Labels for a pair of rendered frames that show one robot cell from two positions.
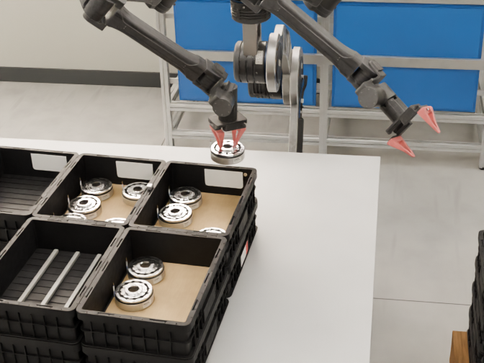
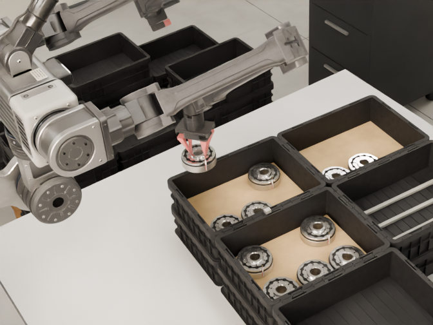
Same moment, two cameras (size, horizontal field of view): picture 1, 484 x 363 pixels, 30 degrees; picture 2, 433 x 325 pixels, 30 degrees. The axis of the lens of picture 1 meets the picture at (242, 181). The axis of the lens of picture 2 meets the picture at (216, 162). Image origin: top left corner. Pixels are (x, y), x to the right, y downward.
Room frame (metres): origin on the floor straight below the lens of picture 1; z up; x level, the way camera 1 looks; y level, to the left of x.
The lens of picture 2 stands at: (3.58, 1.49, 2.53)
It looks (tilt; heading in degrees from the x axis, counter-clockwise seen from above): 40 degrees down; 230
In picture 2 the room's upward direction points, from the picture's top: 5 degrees counter-clockwise
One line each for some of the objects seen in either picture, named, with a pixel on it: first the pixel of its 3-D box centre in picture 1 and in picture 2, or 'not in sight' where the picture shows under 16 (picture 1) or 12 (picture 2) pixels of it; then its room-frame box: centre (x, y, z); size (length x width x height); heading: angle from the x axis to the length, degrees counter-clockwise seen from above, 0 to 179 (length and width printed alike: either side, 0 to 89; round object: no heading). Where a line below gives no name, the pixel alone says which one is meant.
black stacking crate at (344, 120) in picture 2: (157, 291); (351, 151); (1.95, 0.24, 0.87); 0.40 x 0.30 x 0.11; 166
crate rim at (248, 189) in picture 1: (196, 199); (245, 184); (2.34, 0.14, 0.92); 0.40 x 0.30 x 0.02; 166
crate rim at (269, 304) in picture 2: (102, 189); (301, 244); (2.41, 0.43, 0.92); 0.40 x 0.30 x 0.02; 166
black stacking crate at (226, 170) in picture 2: (196, 213); (246, 197); (2.34, 0.14, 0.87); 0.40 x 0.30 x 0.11; 166
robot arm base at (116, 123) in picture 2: not in sight; (111, 126); (2.81, 0.22, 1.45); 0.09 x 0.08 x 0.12; 80
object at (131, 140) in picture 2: not in sight; (147, 148); (1.99, -0.86, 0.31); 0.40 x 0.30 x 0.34; 170
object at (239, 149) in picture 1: (227, 148); (198, 154); (2.43, 0.04, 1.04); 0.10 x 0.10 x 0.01
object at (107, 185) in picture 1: (96, 186); (281, 291); (2.54, 0.47, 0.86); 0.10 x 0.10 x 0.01
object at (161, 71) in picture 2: not in sight; (178, 78); (1.53, -1.18, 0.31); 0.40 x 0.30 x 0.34; 170
